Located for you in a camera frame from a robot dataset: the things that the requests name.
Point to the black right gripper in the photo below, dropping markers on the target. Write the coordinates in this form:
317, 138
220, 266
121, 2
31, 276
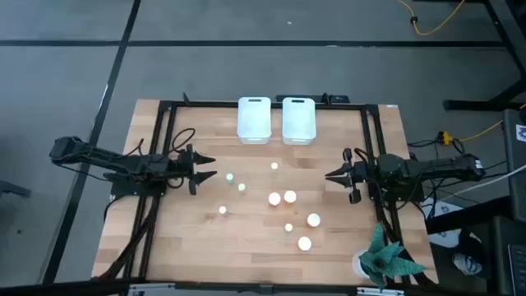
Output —
361, 172

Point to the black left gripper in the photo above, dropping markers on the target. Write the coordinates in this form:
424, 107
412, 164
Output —
181, 168

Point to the small pill bottle white cap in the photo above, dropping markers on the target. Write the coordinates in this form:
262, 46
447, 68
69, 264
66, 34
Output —
241, 187
222, 209
274, 165
229, 177

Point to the orange pill bottle white cap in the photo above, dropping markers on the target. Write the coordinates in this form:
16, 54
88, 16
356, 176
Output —
313, 220
290, 196
274, 199
304, 243

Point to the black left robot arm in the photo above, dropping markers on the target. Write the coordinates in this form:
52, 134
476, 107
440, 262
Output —
123, 162

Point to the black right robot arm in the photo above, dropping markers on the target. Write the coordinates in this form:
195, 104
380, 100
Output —
431, 168

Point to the white plastic bin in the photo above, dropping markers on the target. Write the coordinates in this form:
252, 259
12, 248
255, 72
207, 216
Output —
298, 122
254, 121

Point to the green pill bottle white cap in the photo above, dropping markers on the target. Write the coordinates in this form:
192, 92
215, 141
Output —
288, 227

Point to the black mounting bar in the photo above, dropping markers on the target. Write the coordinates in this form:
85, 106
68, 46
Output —
333, 99

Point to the white plant pot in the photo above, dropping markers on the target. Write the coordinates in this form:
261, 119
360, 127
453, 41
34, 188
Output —
357, 267

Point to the teal paper plant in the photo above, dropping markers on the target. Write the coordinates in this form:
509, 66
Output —
386, 259

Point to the white printed paper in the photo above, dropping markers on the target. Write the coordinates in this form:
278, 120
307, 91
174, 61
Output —
446, 209

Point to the white crumpled cloth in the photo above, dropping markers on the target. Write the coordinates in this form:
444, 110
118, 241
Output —
466, 263

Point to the black equipment case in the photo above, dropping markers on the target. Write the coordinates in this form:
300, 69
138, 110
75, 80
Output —
497, 246

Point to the black computer tower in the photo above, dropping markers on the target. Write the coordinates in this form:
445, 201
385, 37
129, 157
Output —
517, 164

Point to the black desk leg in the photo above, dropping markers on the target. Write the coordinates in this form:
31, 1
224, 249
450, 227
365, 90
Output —
505, 33

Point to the black aluminium table frame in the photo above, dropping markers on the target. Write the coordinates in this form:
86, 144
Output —
205, 103

